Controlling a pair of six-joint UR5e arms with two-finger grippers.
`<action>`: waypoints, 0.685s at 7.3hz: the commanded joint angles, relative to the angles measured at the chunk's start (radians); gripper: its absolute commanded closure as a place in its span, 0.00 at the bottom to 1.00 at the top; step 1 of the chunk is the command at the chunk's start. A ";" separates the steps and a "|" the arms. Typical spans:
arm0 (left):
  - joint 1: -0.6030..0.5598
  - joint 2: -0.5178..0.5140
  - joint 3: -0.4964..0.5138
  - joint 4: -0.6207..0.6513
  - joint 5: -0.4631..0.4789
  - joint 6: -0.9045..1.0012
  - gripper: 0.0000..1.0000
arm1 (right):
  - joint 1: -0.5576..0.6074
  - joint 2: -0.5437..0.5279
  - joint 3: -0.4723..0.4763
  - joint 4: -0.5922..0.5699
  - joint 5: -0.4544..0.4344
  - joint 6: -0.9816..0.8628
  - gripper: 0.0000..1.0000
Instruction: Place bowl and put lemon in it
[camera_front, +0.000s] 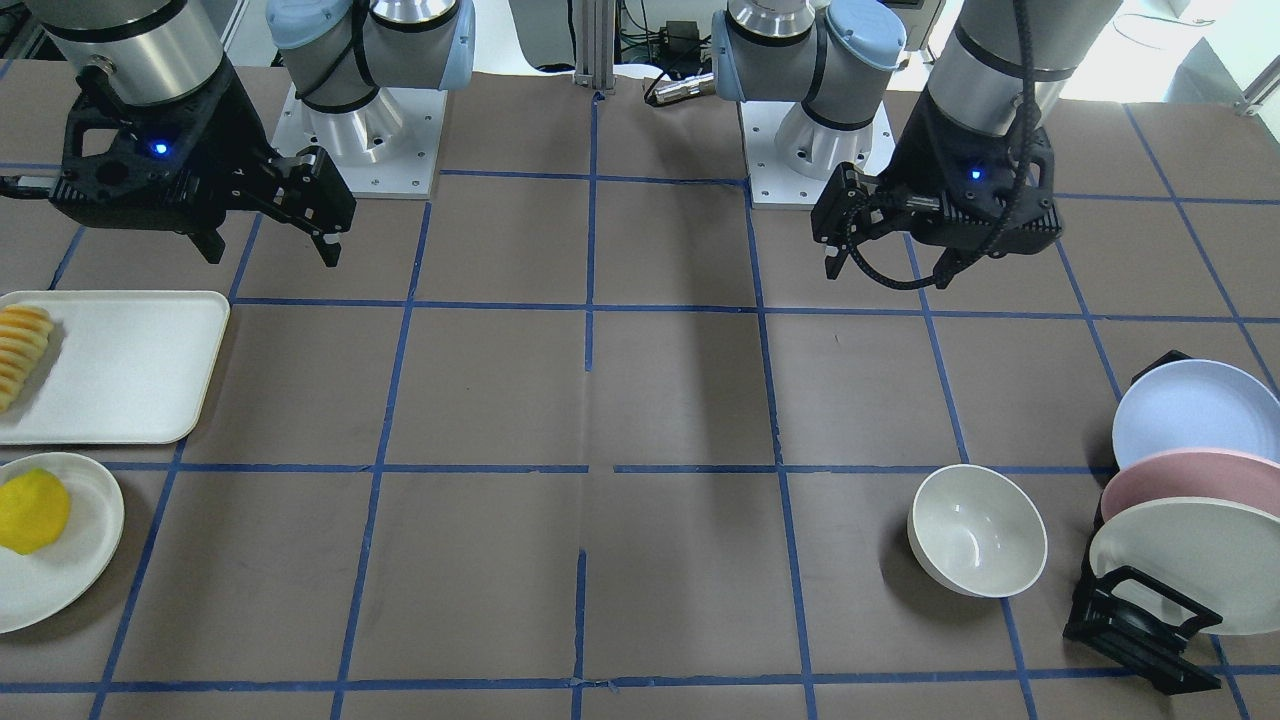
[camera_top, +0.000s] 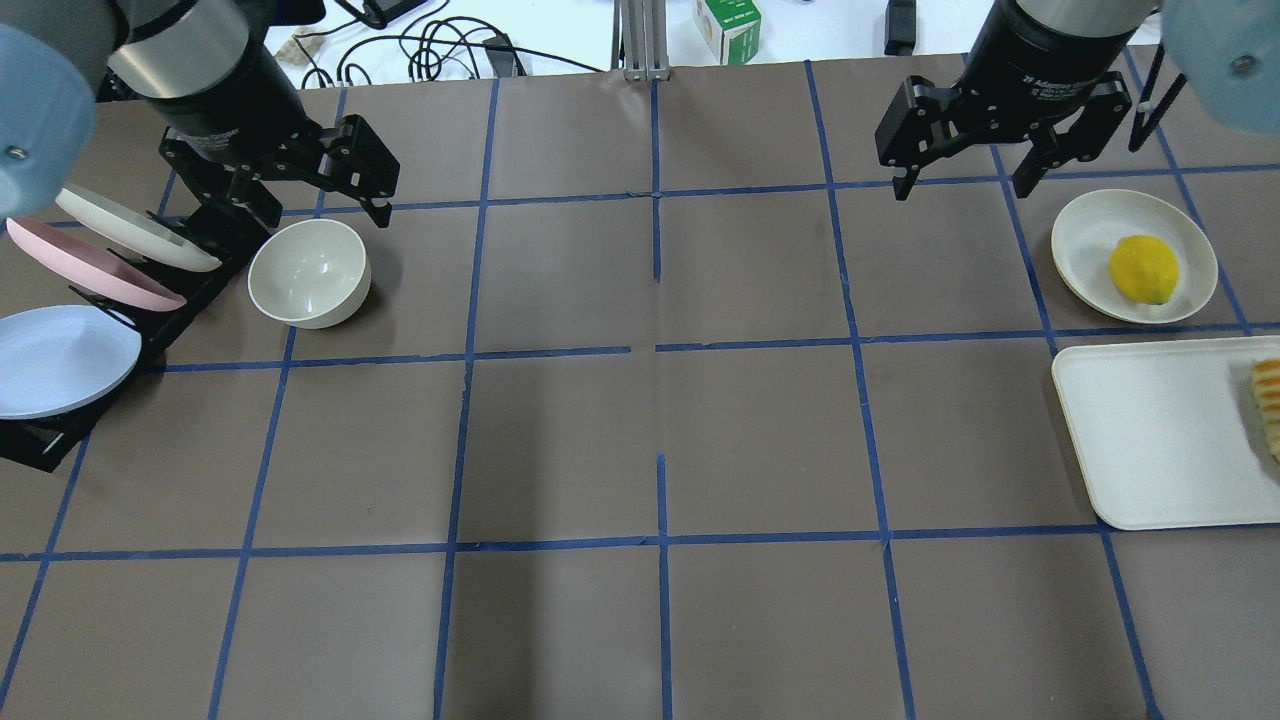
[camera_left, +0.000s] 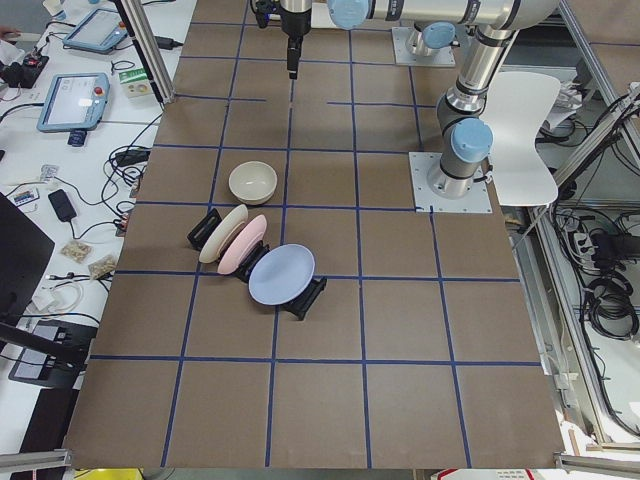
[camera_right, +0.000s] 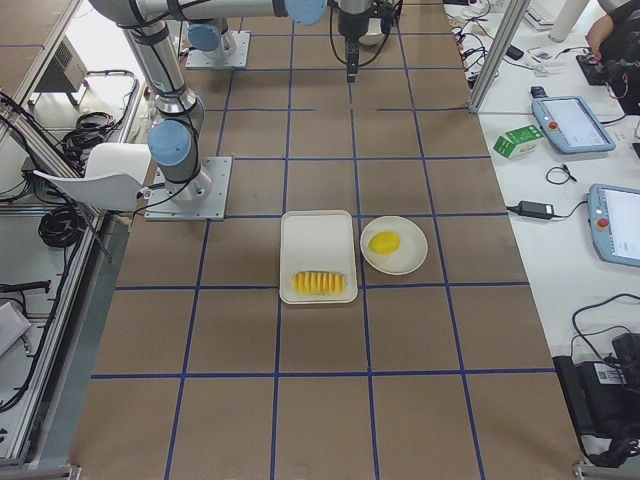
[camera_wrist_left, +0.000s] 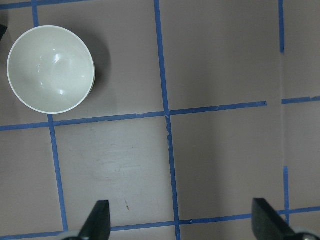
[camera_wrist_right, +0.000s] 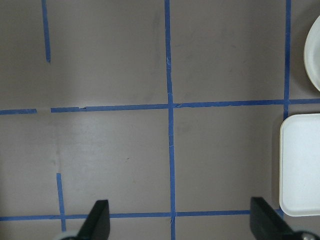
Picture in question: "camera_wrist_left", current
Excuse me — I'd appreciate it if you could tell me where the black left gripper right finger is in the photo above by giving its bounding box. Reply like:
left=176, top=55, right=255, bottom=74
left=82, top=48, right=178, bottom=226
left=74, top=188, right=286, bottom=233
left=251, top=198, right=296, bottom=240

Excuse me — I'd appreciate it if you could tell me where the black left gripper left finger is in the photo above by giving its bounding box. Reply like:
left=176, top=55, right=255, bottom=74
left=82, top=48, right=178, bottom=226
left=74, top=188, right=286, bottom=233
left=76, top=200, right=111, bottom=240

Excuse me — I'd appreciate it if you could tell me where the white ceramic bowl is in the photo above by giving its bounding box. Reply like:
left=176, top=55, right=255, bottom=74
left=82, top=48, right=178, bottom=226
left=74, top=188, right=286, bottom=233
left=6, top=25, right=96, bottom=115

